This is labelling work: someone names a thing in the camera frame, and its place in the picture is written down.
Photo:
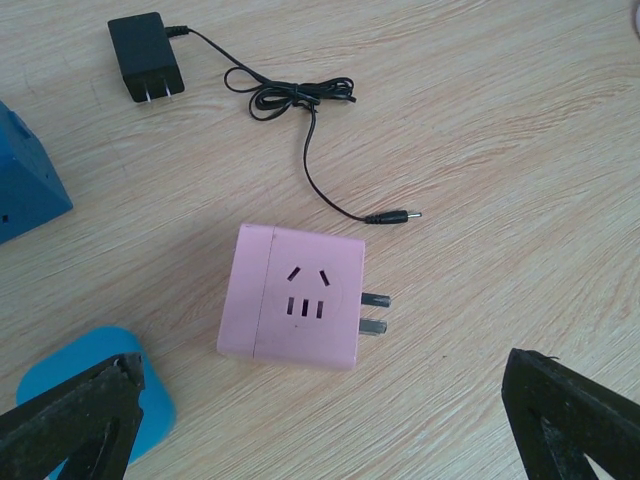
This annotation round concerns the dark blue cube adapter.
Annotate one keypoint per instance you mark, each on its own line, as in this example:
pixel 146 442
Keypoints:
pixel 32 193

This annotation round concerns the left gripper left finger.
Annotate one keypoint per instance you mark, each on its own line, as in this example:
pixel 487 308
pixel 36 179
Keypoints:
pixel 86 425

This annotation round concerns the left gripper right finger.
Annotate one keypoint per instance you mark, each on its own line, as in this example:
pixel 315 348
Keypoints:
pixel 562 420

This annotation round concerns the pink cube socket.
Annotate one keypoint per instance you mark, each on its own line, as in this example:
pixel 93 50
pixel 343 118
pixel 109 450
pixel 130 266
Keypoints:
pixel 295 297

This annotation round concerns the light blue cube adapter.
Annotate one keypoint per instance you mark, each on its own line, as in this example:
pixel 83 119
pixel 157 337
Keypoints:
pixel 159 411

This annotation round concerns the pink round socket base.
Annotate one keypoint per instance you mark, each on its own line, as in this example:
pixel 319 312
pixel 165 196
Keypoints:
pixel 635 19

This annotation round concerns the black charger plug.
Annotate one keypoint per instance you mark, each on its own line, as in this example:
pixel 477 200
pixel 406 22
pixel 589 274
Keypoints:
pixel 145 57

